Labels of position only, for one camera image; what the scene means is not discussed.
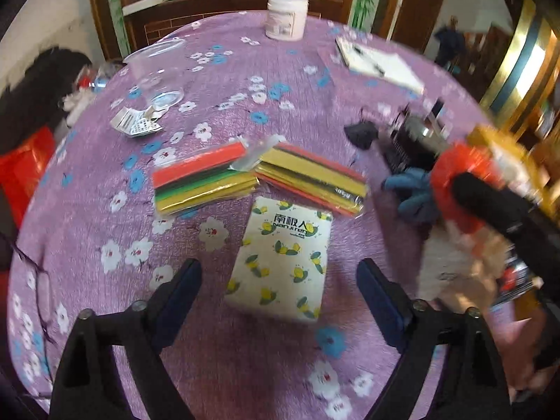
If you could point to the silver foil wrapper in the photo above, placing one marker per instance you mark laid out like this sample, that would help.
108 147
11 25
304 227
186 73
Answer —
135 124

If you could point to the red plastic sack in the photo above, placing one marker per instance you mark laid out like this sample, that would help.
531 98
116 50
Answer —
22 170

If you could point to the red plastic bag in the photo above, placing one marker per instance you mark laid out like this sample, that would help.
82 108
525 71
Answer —
446 170

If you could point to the white paper notepad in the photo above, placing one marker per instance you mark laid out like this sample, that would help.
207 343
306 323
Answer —
389 68

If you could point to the gold striped pillar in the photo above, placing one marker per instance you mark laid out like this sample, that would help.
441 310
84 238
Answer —
520 61

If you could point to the yellow cardboard box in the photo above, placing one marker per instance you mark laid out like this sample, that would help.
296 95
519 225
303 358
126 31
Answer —
494 138

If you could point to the wooden counter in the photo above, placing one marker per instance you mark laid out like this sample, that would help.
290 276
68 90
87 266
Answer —
227 8

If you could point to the black bag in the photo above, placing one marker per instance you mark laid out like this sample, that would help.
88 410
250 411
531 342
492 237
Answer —
30 96

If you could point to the red and white packet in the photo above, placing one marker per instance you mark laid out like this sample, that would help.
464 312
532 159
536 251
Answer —
518 280

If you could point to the purple floral tablecloth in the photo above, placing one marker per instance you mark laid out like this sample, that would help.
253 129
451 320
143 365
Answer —
245 358

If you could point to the grey-blue knit cloth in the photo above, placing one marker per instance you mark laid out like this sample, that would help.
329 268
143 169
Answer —
413 201

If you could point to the white plastic jar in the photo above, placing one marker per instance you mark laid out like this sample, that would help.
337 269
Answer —
286 17

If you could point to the brown wooden door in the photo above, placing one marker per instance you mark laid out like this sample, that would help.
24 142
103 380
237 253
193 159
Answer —
415 8

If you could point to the colourful sponge pack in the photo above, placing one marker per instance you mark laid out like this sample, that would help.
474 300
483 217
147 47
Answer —
197 179
310 175

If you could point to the clear plastic cup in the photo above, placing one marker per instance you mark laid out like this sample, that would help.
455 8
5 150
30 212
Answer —
157 74

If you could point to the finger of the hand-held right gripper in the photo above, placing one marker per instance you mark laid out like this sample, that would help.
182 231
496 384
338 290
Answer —
494 208

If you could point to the small black plastic part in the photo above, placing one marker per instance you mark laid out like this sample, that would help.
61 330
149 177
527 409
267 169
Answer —
361 135

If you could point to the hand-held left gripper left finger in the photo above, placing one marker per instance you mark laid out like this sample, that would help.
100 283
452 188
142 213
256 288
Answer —
181 299

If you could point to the white crumpled cloth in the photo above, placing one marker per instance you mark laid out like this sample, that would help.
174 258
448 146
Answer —
78 98

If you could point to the lemon print tissue pack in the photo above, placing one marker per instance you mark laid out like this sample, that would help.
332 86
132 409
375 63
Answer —
280 262

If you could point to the black pen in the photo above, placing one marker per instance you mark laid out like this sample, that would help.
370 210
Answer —
359 50

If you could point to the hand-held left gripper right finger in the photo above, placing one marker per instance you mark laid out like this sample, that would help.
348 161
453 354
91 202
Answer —
378 304

